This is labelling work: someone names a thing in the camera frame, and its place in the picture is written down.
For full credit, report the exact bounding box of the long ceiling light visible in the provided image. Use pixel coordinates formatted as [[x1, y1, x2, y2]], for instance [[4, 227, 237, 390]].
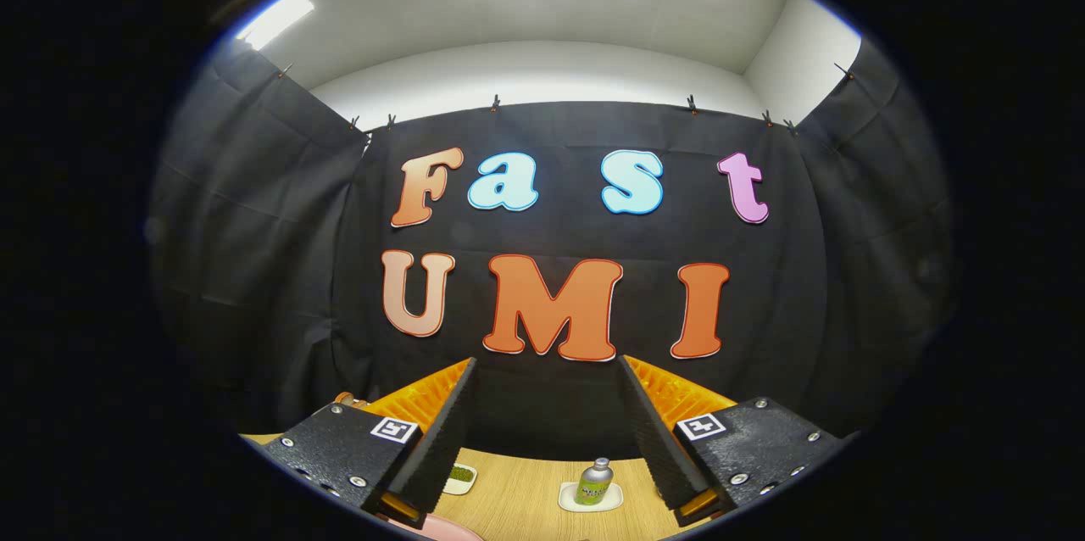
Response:
[[235, 0, 315, 51]]

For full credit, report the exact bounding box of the pink round plate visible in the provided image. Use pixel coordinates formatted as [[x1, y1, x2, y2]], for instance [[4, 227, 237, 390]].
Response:
[[386, 512, 486, 541]]

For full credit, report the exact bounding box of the silver bottle with green label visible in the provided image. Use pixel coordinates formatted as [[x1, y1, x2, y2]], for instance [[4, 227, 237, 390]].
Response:
[[576, 457, 614, 506]]

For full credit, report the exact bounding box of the white square coaster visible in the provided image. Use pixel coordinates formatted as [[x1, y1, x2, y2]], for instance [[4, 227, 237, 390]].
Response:
[[558, 482, 625, 513]]

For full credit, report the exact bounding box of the white divided snack dish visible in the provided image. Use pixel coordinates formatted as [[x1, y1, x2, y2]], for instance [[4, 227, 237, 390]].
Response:
[[441, 463, 478, 496]]

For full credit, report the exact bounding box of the row of black cloth clips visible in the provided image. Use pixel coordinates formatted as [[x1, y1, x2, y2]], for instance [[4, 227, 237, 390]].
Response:
[[280, 62, 855, 137]]

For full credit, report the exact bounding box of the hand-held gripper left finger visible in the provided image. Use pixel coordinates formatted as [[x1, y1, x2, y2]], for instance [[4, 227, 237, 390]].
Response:
[[254, 357, 477, 529]]

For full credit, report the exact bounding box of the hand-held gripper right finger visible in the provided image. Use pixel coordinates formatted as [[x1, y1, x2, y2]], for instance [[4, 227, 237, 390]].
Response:
[[617, 354, 853, 527]]

